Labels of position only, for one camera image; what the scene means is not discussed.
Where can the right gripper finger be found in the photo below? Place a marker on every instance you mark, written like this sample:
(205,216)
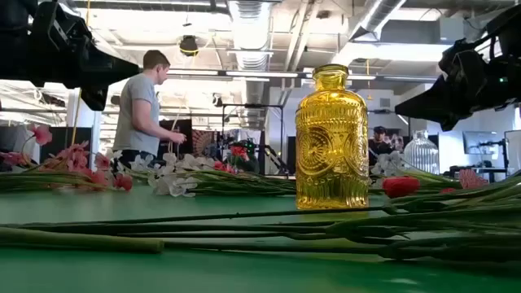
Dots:
(437,103)

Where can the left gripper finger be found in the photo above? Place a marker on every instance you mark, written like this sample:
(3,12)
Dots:
(94,97)
(114,72)

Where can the pink artificial flower bunch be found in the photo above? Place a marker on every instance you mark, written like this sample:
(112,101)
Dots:
(75,158)
(220,166)
(407,228)

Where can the clear ribbed glass vase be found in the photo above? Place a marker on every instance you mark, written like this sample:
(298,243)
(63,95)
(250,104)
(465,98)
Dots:
(421,156)

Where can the yellow embossed glass vase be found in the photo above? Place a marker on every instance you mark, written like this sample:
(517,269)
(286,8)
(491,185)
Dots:
(331,154)

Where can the person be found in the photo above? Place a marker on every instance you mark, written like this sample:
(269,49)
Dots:
(378,146)
(138,114)

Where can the black standing panel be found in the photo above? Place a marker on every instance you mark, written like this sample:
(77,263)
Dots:
(61,136)

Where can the grey desktop monitor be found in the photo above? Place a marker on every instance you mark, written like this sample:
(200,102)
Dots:
(474,140)

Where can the dark background desk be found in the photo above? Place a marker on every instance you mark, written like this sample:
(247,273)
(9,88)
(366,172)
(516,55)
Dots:
(480,170)

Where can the black monitor on stand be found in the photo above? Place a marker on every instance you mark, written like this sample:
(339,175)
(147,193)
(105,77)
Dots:
(185,130)

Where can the patterned mandala tapestry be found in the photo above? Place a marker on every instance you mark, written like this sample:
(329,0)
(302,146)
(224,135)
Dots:
(202,142)

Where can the long ceiling light bar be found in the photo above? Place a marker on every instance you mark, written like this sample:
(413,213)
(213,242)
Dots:
(244,74)

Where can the background red flower bouquet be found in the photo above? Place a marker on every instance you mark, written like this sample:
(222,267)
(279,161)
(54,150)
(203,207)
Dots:
(240,152)

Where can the green table mat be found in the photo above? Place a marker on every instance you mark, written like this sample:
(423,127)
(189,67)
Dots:
(244,276)

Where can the black round ceiling camera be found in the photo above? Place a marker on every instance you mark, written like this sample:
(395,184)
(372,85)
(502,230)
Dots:
(188,45)

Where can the silver slanted ventilation duct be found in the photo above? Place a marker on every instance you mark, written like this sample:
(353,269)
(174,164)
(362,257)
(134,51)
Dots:
(378,16)

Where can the black metal rig frame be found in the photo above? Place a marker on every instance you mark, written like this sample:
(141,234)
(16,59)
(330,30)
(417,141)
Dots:
(252,106)

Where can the silver ribbed ventilation duct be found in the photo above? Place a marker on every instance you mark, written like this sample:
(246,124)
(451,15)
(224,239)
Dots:
(250,24)

